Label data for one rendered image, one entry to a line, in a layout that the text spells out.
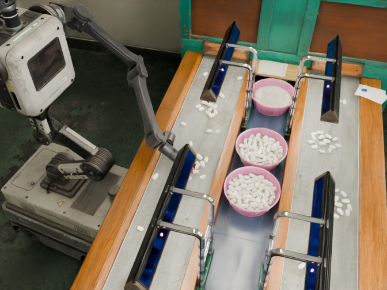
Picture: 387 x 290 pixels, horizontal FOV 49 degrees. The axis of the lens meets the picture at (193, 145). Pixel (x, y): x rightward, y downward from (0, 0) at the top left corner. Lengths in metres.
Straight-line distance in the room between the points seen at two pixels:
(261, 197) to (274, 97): 0.73
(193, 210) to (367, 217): 0.78
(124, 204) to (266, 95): 1.09
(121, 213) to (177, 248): 0.31
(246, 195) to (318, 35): 1.11
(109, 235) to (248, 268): 0.62
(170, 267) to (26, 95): 0.91
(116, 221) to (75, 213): 0.47
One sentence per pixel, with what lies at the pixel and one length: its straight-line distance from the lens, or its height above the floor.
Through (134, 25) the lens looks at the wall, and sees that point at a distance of 3.95.
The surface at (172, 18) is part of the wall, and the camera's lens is 3.79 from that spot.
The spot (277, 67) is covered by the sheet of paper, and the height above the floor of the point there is 0.78.
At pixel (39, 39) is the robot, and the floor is 1.43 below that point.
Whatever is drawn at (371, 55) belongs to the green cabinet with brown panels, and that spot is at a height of 0.91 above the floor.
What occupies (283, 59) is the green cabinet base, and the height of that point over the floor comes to 0.80.
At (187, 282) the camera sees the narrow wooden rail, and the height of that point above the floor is 0.76.
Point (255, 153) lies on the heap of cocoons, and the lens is 2.19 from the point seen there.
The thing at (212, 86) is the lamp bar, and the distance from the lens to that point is 2.00.
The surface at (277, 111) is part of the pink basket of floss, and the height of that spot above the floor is 0.73.
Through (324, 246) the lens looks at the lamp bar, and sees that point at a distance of 1.50.
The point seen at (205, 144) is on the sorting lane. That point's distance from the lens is 2.22.
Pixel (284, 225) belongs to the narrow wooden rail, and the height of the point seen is 0.76.
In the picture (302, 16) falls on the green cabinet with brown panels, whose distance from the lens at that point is 2.60.
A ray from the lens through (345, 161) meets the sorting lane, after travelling 2.27.
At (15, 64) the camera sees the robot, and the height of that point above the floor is 1.41.
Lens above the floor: 2.36
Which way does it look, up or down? 47 degrees down
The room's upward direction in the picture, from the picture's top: straight up
